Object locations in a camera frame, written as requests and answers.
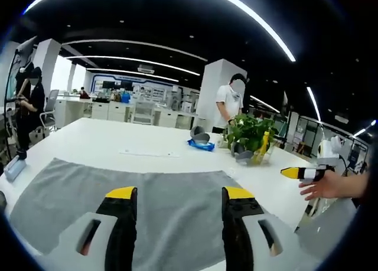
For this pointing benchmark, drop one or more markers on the grey tape dispenser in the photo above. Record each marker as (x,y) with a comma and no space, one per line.
(199,133)

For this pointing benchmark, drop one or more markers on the white table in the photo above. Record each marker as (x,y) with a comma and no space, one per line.
(118,141)

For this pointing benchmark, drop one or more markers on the green potted plant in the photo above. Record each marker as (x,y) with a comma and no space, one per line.
(251,132)

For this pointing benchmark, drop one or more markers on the grey bowl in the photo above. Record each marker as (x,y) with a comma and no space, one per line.
(243,156)

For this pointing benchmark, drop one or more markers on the grey office chair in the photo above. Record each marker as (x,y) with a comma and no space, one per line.
(49,108)

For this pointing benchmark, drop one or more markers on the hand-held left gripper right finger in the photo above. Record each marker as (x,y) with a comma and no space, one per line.
(242,223)

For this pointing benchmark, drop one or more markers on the person's right hand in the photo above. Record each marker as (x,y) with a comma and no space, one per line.
(323,186)

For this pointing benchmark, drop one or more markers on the light blue box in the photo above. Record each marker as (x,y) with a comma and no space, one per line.
(14,167)

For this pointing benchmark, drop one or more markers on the white cabinet row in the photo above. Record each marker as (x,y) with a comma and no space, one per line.
(124,110)

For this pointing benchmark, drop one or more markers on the grey towel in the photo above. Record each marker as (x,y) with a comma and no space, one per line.
(177,206)

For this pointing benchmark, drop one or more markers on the yellow spray bottle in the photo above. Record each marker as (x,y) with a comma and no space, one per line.
(263,147)

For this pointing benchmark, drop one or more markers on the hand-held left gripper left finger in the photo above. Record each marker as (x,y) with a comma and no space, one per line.
(118,223)

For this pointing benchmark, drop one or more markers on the white tissue roll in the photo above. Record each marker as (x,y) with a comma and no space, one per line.
(219,141)

